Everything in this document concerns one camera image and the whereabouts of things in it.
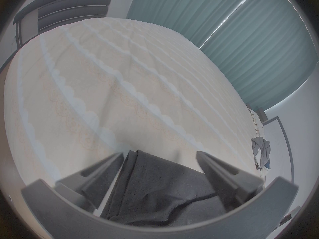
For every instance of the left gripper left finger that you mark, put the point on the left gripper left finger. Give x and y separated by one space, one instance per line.
97 180

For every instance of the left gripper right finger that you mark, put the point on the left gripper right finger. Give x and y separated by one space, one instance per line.
224 183

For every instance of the black T-shirt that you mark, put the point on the black T-shirt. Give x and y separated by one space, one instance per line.
154 193

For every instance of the pile of clothes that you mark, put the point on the pile of clothes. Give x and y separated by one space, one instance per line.
261 150

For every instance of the bed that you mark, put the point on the bed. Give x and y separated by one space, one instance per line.
124 83

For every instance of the white printed pillow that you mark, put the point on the white printed pillow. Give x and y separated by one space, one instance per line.
256 123

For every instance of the grey bedside table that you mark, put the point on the grey bedside table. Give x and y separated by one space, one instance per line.
261 113

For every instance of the blue-green curtain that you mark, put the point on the blue-green curtain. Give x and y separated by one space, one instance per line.
261 53
179 9

